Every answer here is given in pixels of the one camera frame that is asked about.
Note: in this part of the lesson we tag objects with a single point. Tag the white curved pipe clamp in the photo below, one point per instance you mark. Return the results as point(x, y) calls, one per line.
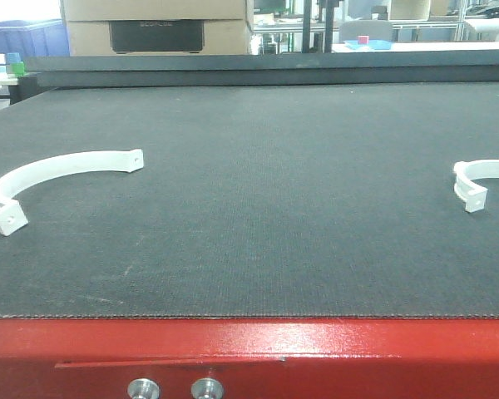
point(473, 195)
point(12, 217)

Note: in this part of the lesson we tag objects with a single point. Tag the blue tray with pink cube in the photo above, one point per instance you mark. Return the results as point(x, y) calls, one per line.
point(367, 44)

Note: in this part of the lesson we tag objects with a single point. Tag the silver bolt right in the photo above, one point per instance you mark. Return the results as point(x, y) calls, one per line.
point(207, 388)

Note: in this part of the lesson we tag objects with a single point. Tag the silver bolt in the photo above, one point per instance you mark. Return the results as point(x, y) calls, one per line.
point(207, 388)
point(143, 388)

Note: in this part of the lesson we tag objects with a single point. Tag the silver bolt left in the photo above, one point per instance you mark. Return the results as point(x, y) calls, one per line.
point(143, 388)

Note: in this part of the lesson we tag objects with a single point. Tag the cardboard box with black print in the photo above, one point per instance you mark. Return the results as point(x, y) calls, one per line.
point(107, 28)

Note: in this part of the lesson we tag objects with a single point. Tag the green block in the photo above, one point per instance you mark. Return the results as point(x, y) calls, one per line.
point(18, 69)

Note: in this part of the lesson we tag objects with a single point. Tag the blue crate far left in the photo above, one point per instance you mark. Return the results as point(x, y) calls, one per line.
point(42, 38)

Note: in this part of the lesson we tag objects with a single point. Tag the red metal cart frame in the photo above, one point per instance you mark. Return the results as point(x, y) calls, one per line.
point(251, 358)

